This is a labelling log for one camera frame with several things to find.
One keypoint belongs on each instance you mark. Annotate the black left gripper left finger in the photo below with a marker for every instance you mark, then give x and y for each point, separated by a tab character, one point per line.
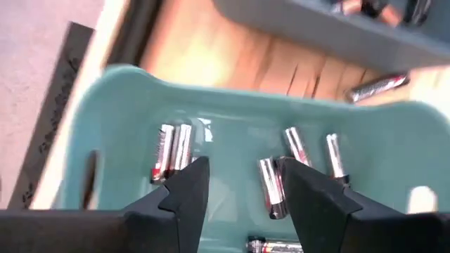
88	232

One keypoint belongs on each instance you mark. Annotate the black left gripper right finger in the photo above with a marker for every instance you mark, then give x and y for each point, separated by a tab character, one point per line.
369	233

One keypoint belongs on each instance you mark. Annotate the silver battery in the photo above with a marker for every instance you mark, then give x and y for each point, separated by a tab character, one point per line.
271	186
295	144
274	247
163	151
182	147
378	88
335	158

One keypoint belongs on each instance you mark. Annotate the teal green plastic bin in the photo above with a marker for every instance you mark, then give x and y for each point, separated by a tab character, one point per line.
239	116

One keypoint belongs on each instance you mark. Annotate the blue grey plastic bin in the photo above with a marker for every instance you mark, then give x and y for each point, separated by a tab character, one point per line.
316	38

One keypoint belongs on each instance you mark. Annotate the black table edge strip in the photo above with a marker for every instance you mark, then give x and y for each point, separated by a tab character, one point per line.
135	28

